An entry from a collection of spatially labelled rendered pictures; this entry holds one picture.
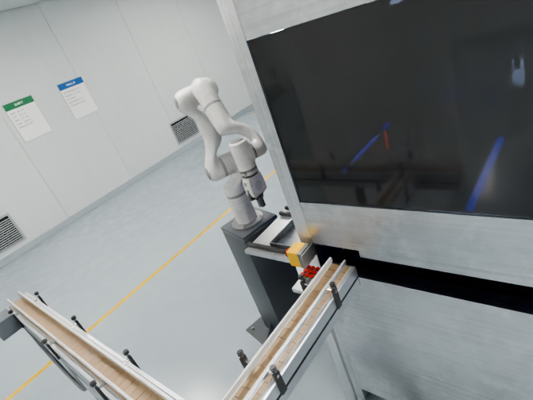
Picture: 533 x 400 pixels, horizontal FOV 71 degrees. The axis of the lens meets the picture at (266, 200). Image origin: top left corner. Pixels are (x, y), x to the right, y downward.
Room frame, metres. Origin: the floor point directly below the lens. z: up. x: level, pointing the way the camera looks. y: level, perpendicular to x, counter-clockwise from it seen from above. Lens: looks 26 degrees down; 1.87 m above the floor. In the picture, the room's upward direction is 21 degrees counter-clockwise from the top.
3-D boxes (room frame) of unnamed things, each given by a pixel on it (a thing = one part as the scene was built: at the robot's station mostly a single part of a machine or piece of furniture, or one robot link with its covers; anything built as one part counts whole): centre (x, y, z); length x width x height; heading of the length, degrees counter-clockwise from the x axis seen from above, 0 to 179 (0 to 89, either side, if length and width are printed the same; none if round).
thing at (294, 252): (1.23, -0.05, 0.99); 0.08 x 0.07 x 0.07; 43
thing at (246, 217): (1.92, 0.14, 0.95); 0.19 x 0.19 x 0.18
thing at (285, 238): (1.49, -0.15, 0.90); 0.34 x 0.26 x 0.04; 43
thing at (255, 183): (1.57, 0.03, 1.21); 0.10 x 0.07 x 0.11; 133
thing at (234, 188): (1.93, 0.11, 1.16); 0.19 x 0.12 x 0.24; 109
